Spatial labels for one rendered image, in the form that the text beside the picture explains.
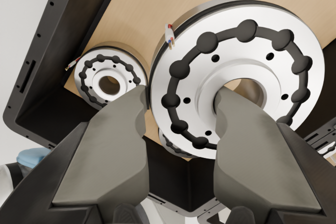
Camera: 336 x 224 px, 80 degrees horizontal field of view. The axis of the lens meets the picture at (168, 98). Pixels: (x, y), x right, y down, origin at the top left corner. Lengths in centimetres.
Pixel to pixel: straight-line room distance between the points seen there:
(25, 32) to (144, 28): 30
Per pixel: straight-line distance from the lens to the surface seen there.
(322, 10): 33
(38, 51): 23
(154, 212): 49
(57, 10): 21
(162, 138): 33
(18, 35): 54
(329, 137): 29
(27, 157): 38
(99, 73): 29
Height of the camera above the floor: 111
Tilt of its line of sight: 60 degrees down
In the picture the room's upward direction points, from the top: 174 degrees counter-clockwise
